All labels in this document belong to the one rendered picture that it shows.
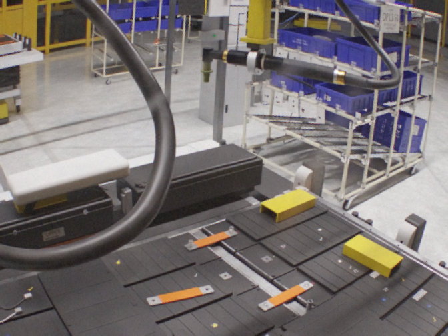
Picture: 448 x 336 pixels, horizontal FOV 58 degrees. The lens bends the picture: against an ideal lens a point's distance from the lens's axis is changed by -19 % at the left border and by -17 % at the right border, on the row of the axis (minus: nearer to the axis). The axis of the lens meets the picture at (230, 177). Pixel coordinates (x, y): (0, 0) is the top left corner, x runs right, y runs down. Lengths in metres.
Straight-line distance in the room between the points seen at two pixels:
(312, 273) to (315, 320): 0.19
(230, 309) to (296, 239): 0.34
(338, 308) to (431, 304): 0.25
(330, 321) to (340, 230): 0.41
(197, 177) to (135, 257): 0.32
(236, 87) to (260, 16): 3.65
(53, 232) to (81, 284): 0.19
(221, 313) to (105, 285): 0.27
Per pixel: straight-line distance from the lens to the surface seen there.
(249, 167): 1.44
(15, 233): 1.15
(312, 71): 1.28
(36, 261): 0.57
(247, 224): 1.30
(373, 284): 1.13
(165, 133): 0.65
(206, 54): 1.41
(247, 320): 0.98
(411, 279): 1.18
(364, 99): 3.56
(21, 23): 10.50
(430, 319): 1.08
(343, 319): 1.00
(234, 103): 4.98
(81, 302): 1.01
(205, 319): 0.97
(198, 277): 1.09
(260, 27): 1.31
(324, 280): 1.12
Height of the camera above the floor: 1.67
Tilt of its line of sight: 25 degrees down
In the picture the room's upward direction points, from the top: 4 degrees clockwise
